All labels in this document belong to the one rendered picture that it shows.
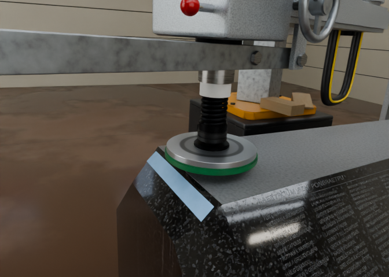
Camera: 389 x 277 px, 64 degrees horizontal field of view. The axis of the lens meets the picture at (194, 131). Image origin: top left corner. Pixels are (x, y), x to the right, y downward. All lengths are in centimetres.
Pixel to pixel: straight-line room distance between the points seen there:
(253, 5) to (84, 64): 31
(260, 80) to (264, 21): 112
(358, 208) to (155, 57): 59
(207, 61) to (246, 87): 119
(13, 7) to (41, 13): 45
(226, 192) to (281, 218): 12
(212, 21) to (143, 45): 14
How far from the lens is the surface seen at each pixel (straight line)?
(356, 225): 82
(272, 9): 64
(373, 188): 91
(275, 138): 102
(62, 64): 44
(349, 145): 107
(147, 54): 49
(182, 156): 66
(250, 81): 175
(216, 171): 64
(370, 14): 113
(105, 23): 672
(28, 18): 663
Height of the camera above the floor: 114
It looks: 18 degrees down
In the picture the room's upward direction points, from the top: 3 degrees clockwise
